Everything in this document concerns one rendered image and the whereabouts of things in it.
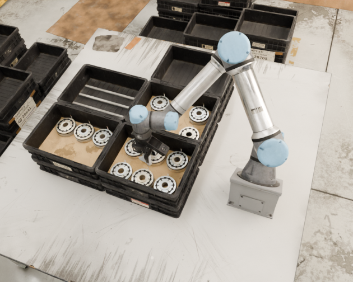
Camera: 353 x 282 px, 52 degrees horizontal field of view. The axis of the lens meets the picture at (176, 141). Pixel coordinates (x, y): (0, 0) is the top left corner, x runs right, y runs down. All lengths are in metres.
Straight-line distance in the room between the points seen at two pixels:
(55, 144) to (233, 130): 0.94
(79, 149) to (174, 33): 1.74
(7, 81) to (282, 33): 2.07
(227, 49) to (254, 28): 1.62
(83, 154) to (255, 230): 0.90
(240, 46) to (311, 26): 2.56
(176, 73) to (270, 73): 0.59
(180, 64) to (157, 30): 1.21
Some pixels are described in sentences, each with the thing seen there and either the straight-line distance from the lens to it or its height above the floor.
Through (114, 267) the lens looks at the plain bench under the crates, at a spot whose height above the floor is 0.70.
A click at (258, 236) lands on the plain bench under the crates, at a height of 0.70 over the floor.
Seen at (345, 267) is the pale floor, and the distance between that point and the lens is 2.53.
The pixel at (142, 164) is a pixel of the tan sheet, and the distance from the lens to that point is 1.73.
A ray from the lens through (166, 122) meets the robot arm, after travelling 1.42.
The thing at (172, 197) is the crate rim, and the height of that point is 0.93.
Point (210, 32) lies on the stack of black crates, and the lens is 3.10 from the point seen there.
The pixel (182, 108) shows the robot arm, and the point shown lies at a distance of 1.54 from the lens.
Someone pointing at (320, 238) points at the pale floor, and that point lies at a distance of 2.55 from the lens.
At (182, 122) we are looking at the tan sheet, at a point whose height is 0.83.
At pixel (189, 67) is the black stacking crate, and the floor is 0.83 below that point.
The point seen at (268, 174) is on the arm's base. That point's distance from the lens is 1.57.
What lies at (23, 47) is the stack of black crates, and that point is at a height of 0.43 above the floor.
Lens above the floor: 2.29
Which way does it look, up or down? 55 degrees down
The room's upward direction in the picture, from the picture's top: 6 degrees counter-clockwise
